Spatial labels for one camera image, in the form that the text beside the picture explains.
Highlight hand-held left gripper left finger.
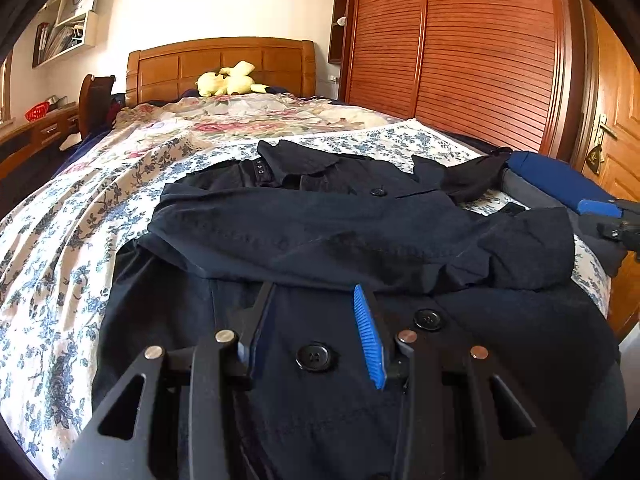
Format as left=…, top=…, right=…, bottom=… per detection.
left=55, top=280, right=276, bottom=480

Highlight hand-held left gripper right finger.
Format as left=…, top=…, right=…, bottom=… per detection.
left=352, top=282, right=583, bottom=480

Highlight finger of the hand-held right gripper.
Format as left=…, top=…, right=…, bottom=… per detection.
left=596, top=216, right=640, bottom=262
left=577, top=198, right=640, bottom=221

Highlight dark navy coat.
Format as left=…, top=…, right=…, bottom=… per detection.
left=92, top=139, right=626, bottom=480

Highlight blue folded garment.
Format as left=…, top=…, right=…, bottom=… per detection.
left=507, top=151, right=621, bottom=211

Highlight wooden door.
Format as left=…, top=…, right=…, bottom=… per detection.
left=575, top=5, right=640, bottom=341

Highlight wooden louvered wardrobe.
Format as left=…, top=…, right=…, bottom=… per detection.
left=327, top=0, right=596, bottom=171

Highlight pink floral quilt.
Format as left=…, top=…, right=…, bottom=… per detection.
left=112, top=94, right=406, bottom=161

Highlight blue floral bed sheet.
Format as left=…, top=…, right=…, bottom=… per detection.
left=0, top=119, right=613, bottom=478

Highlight yellow plush toy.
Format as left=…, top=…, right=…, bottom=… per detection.
left=196, top=60, right=271, bottom=98

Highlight dark red garment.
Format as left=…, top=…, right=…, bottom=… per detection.
left=106, top=91, right=126, bottom=128

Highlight wooden bed headboard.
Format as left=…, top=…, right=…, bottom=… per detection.
left=125, top=36, right=317, bottom=108

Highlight wooden chair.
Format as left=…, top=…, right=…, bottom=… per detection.
left=78, top=74, right=117, bottom=138

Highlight wooden open side shelf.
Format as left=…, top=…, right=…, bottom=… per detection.
left=327, top=0, right=361, bottom=66

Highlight wooden desk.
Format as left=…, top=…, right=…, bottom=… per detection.
left=0, top=102, right=81, bottom=211

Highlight row of folders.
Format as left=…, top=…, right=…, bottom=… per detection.
left=32, top=22, right=83, bottom=67

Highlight brass door handle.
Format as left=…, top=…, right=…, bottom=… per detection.
left=586, top=114, right=618, bottom=176

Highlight white wall shelf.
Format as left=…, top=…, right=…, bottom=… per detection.
left=32, top=0, right=111, bottom=68

